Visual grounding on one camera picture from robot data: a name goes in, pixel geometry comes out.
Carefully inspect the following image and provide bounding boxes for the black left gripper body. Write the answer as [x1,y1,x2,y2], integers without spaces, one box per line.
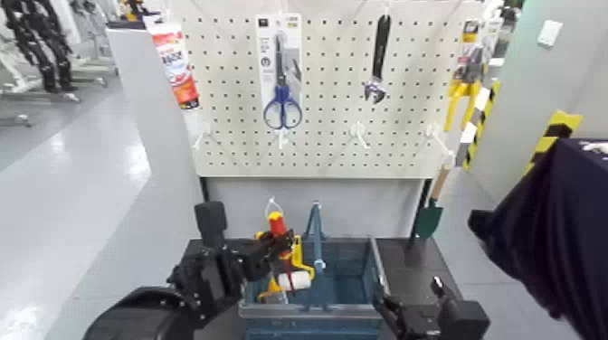
[166,242,250,330]

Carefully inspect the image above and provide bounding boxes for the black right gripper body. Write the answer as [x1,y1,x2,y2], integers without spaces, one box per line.
[398,305,444,340]

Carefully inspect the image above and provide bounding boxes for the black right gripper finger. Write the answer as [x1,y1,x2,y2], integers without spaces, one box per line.
[373,283,406,340]
[429,275,449,300]

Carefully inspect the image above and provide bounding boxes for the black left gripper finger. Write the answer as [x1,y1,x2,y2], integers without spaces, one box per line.
[246,229,297,260]
[243,253,287,284]

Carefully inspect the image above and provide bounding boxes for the red yellow screwdriver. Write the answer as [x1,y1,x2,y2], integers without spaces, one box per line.
[264,196,299,297]

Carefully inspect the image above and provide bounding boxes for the blue plastic crate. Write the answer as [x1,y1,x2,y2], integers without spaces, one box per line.
[237,235,392,340]

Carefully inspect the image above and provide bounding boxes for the person in dark navy clothing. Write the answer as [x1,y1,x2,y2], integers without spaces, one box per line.
[467,137,608,340]

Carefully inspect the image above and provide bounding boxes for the blue scissors in package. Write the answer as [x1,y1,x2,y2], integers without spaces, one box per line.
[254,13,305,132]

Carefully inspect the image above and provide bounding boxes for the yellow black hazard corner guard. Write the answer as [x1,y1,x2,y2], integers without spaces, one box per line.
[521,109,584,178]
[461,78,503,173]

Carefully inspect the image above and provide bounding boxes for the white perforated pegboard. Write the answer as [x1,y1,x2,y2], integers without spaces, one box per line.
[169,0,486,180]

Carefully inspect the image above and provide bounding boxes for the yellow pliers in package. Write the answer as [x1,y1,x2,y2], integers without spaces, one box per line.
[443,19,487,134]

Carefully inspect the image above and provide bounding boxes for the red white sealant tube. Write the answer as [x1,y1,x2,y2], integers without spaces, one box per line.
[143,15,208,140]

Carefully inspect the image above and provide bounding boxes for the black adjustable wrench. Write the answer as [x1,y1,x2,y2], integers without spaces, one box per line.
[362,14,394,106]

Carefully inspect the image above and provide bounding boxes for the black humanoid robot on stand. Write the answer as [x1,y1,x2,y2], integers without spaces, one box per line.
[0,0,80,103]

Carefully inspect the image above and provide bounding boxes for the yellow handled scraper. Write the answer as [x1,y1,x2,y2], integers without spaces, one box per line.
[254,231,289,306]

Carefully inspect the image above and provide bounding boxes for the yellow handled paint roller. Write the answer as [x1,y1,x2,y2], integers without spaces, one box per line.
[277,234,317,292]

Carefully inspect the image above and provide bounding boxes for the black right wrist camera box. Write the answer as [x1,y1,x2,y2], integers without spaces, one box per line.
[436,297,491,340]

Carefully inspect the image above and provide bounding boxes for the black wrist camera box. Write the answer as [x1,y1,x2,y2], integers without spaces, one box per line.
[436,297,491,340]
[194,200,229,250]

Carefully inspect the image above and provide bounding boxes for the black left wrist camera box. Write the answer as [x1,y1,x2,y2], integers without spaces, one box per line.
[194,200,229,250]

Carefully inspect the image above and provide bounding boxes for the green trowel wooden handle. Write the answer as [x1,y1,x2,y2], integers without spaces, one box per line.
[410,163,452,241]

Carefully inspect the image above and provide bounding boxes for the white wall switch plate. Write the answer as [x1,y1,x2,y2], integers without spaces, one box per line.
[537,19,565,48]

